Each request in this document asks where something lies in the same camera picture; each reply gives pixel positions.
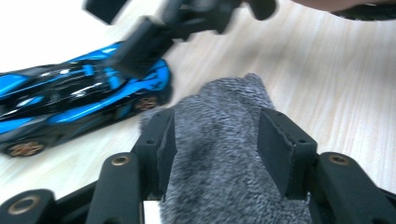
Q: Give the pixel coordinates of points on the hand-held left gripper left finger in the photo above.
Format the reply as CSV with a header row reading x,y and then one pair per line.
x,y
124,186

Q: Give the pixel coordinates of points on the grey terry cloth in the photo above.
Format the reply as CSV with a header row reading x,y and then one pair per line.
x,y
218,149

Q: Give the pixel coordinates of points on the blue and black toy car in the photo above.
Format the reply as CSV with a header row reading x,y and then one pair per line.
x,y
62,96

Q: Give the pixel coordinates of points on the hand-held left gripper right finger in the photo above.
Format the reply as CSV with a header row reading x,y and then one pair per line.
x,y
289,161

